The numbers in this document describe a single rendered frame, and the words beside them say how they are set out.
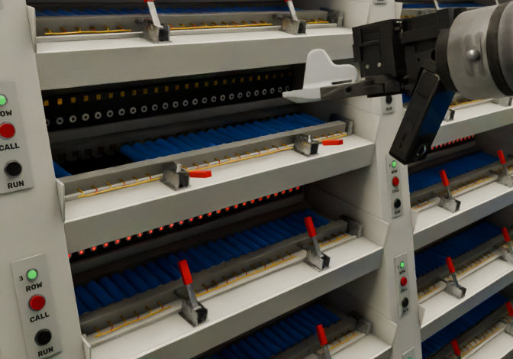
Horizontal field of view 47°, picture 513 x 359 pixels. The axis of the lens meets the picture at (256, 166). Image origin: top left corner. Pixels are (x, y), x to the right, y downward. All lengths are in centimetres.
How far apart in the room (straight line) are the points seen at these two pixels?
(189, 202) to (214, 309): 18
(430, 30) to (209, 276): 52
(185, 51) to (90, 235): 28
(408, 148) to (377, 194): 46
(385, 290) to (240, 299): 35
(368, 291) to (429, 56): 66
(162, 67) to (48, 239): 27
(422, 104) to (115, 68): 38
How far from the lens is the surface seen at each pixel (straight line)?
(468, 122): 140
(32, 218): 73
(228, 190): 88
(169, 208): 83
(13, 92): 72
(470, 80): 62
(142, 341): 86
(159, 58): 82
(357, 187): 117
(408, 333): 127
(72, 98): 92
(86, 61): 77
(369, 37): 69
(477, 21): 62
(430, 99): 66
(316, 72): 70
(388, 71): 67
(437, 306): 139
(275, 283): 100
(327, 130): 109
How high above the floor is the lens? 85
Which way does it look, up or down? 9 degrees down
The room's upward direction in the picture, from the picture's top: 7 degrees counter-clockwise
